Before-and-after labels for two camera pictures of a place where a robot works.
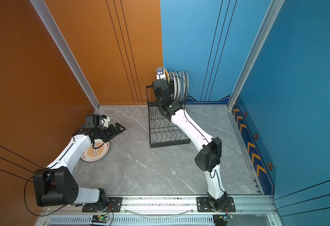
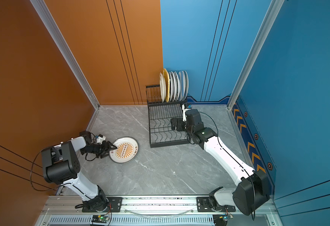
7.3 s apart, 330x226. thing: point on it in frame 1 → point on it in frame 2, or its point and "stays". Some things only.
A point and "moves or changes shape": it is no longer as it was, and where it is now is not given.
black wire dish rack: [162, 132] stays
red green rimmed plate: [174, 83] stays
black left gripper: [111, 127] → [107, 148]
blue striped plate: [182, 84] stays
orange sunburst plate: [95, 151] moves or changes shape
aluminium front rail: [254, 211] stays
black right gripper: [155, 82] → [174, 124]
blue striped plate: [187, 83] stays
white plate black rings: [177, 85] stays
